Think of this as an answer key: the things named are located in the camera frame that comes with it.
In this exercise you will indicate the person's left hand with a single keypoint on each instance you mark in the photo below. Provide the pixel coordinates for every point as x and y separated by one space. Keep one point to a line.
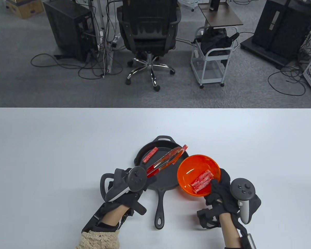
129 199

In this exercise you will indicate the person's right hand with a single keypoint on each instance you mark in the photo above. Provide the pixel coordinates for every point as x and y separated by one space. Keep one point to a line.
221 199

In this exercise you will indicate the red bacon strips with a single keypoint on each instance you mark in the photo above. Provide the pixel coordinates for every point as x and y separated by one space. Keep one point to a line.
200 178
204 184
150 155

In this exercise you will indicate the red marbled meat slices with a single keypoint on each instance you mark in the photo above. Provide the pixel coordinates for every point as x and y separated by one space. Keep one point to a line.
202 181

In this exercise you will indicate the orange plastic bowl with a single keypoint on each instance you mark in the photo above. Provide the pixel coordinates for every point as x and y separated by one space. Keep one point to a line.
194 166

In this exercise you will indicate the black cast iron pan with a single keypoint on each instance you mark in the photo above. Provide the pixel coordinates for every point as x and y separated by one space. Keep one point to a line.
168 176

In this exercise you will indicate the red white crab stick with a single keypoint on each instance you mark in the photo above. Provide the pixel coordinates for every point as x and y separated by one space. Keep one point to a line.
185 147

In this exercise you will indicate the person's left forearm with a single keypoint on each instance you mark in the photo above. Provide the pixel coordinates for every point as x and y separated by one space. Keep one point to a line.
112 216

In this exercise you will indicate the person's right forearm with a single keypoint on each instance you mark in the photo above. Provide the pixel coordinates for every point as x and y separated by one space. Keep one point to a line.
229 230

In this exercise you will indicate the grey handheld controller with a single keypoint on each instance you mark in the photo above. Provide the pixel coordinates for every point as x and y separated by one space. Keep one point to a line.
242 188
136 179

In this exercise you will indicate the cream knit sleeve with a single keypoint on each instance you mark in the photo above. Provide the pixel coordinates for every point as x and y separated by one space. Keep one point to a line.
98 240

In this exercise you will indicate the white trolley cart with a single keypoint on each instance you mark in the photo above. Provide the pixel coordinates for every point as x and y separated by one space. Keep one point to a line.
202 72

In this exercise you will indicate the black platform base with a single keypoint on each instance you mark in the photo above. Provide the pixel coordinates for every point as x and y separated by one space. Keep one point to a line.
261 55

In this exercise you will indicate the black bag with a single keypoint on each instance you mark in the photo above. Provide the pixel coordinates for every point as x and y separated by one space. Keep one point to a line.
215 41

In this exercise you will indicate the white power strip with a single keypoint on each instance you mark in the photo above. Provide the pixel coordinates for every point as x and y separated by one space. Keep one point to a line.
116 41

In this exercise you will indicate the black mesh office chair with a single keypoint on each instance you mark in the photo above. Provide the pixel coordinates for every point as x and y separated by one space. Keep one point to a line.
149 26

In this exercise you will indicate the black computer tower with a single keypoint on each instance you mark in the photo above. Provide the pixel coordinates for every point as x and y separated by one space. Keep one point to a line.
67 28

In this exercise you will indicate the brown side table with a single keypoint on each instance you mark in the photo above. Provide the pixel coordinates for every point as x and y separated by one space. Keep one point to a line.
220 15

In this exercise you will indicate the black equipment cabinet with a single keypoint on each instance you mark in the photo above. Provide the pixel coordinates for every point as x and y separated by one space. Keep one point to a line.
285 26

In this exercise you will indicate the black bottle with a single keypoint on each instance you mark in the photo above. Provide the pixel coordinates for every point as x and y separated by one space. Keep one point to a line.
214 4

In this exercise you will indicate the white stand base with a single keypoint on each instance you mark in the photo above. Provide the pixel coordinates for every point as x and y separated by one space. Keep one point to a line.
190 4

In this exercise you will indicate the cardboard box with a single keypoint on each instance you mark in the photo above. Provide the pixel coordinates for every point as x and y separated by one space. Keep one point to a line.
26 9

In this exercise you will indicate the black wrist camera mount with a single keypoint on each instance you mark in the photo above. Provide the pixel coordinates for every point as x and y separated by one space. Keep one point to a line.
93 220
248 242

